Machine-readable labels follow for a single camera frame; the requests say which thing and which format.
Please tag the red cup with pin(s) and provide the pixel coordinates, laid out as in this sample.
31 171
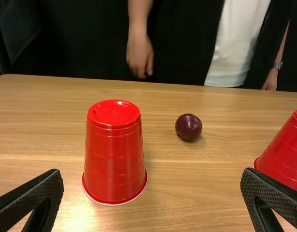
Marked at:
283 154
114 154

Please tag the dark purple ball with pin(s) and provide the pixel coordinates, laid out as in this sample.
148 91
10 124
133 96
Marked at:
188 126

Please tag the person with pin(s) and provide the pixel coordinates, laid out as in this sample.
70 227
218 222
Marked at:
237 43

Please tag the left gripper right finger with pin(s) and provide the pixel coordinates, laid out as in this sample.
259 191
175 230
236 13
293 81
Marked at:
259 188

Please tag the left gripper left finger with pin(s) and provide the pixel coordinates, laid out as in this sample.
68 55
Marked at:
42 188

